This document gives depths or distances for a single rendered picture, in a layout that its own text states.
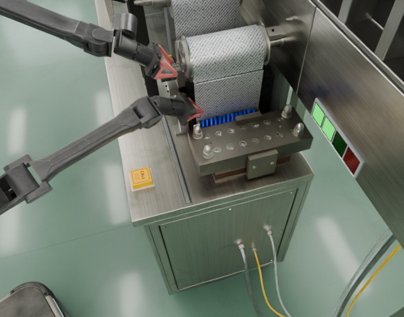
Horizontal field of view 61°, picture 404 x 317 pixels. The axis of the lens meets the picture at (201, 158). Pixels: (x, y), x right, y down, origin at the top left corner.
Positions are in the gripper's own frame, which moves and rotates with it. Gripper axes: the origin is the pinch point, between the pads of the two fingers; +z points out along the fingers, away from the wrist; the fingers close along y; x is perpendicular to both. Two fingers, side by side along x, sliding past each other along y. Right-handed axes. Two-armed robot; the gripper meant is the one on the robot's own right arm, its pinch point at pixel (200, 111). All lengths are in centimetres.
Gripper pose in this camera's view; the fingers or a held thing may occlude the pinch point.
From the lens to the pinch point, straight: 121.3
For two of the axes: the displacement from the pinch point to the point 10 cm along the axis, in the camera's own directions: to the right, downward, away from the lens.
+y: 4.4, 7.3, -5.2
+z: 7.5, 0.3, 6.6
